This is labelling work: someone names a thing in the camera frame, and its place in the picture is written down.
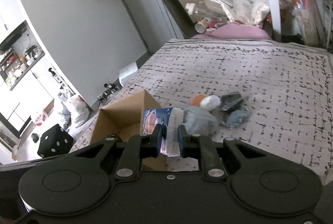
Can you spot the white plastic item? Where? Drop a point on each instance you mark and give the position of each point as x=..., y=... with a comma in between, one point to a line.
x=210, y=103

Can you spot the pink pillow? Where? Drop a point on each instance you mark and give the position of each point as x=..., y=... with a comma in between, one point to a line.
x=235, y=31

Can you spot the black dice cushion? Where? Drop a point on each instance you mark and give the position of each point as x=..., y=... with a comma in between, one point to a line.
x=54, y=142

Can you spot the dark grey bagged cloth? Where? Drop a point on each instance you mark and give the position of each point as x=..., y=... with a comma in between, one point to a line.
x=230, y=102

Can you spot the patterned grey bedspread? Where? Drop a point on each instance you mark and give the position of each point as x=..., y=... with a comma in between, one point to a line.
x=287, y=89

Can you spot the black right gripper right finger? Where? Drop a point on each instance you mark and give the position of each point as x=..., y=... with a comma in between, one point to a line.
x=205, y=151

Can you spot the silver box beside bed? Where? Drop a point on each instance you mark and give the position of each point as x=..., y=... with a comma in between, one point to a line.
x=126, y=73

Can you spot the brown cardboard box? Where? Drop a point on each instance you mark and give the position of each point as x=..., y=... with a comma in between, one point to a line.
x=129, y=116

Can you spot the clear plastic bottle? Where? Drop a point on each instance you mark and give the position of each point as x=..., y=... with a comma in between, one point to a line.
x=200, y=10

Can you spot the blue grey knitted cloth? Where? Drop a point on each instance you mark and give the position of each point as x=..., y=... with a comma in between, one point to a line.
x=235, y=118

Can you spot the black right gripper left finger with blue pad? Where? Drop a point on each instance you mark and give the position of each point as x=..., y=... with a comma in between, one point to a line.
x=137, y=148

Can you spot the white plastic bag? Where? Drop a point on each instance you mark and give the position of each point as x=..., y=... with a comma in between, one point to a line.
x=75, y=109

